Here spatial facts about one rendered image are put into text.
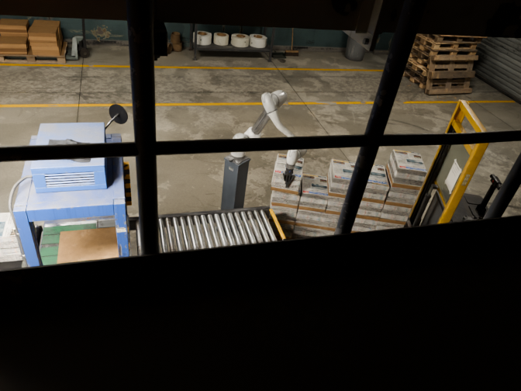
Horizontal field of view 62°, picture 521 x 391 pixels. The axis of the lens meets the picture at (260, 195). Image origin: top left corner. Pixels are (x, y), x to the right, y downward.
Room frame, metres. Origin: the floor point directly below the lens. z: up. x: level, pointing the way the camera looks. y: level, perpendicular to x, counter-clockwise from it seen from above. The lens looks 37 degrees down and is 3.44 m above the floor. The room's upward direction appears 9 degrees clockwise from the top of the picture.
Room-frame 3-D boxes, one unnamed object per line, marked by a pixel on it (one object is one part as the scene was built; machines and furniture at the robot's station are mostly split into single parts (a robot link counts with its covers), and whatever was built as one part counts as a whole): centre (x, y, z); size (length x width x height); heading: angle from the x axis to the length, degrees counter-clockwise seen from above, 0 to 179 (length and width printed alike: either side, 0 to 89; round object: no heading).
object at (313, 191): (3.87, -0.71, 0.42); 1.17 x 0.39 x 0.83; 90
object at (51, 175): (2.55, 1.37, 1.65); 0.60 x 0.45 x 0.20; 21
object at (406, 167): (3.88, -1.43, 0.65); 0.39 x 0.30 x 1.29; 0
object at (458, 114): (4.21, -1.86, 0.97); 0.09 x 0.09 x 1.75; 0
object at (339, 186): (3.87, -0.84, 0.95); 0.38 x 0.29 x 0.23; 0
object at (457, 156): (3.88, -1.89, 1.27); 0.57 x 0.01 x 0.65; 0
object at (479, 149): (3.55, -1.87, 0.97); 0.09 x 0.09 x 1.75; 0
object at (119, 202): (2.25, 0.94, 0.77); 0.09 x 0.09 x 1.55; 21
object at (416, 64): (10.09, -3.54, 0.65); 1.33 x 0.94 x 1.30; 115
